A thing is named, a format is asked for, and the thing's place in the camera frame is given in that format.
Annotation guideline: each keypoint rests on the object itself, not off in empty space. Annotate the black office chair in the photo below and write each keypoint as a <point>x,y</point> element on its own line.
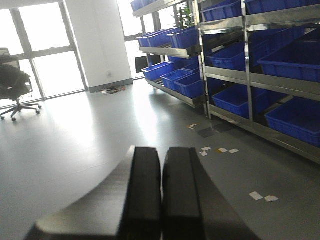
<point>14,83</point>

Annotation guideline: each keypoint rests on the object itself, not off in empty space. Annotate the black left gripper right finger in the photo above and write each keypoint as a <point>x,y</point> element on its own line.
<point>193,206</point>

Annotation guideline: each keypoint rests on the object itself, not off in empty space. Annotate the green potted plant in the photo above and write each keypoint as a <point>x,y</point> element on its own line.
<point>183,15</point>

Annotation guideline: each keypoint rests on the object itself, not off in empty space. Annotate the stainless steel near rack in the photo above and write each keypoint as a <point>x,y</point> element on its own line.
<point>262,49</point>

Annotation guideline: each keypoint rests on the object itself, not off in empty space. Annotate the stainless steel far rack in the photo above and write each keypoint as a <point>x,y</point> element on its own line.
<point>166,49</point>

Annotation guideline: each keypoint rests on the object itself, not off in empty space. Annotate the stainless steel rack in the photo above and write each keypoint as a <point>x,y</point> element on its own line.
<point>166,49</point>
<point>262,49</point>

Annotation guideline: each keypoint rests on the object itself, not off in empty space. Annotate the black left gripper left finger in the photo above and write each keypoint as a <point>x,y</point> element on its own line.
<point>126,205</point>

